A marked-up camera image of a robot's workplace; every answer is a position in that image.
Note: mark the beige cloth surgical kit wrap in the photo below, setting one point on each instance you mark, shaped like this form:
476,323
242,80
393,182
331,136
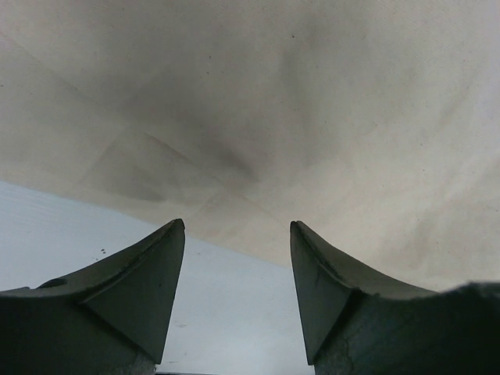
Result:
374,122

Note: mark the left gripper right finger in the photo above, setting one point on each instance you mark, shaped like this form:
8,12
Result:
357,320

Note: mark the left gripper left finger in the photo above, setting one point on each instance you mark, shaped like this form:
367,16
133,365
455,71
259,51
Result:
111,317

